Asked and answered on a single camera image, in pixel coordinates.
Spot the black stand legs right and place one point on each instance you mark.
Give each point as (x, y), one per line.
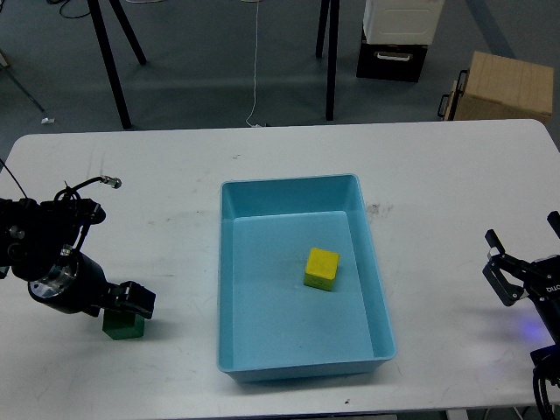
(328, 30)

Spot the yellow wooden block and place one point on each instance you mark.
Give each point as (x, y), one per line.
(321, 269)

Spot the white storage box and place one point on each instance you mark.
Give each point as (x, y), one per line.
(405, 22)

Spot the green wooden block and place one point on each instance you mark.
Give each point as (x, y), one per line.
(122, 325)

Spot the black storage box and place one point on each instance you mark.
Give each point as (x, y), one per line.
(390, 62)

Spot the wooden cabinet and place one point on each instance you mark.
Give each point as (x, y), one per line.
(495, 88)

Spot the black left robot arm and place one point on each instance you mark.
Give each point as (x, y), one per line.
(41, 245)

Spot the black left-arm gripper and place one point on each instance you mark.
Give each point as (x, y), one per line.
(81, 286)

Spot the blue plastic bin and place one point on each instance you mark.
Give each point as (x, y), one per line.
(272, 326)

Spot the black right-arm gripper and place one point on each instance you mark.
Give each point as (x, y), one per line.
(542, 283)

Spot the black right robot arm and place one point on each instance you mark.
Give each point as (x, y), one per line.
(513, 279)

